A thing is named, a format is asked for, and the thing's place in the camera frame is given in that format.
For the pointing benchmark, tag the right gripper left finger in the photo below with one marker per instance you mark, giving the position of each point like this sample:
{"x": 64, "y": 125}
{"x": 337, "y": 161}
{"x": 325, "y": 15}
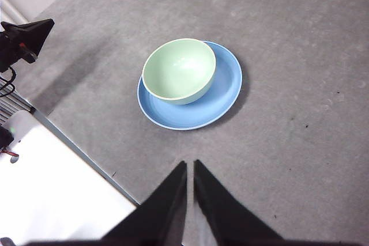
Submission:
{"x": 155, "y": 217}

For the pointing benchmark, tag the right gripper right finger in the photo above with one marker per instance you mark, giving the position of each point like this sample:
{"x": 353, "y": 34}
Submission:
{"x": 227, "y": 217}

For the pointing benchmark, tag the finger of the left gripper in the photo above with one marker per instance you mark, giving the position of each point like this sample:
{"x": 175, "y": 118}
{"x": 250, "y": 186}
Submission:
{"x": 31, "y": 34}

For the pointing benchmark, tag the blue round plate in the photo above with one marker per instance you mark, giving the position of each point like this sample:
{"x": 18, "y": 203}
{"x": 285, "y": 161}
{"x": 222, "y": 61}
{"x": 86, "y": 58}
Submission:
{"x": 187, "y": 116}

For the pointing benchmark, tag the green ribbed bowl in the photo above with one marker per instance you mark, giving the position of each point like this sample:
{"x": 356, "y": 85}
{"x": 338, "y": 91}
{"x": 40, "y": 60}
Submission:
{"x": 178, "y": 70}

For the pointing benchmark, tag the aluminium frame rail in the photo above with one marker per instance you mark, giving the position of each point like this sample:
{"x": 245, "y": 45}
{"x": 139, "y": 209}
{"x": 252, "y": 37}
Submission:
{"x": 15, "y": 103}

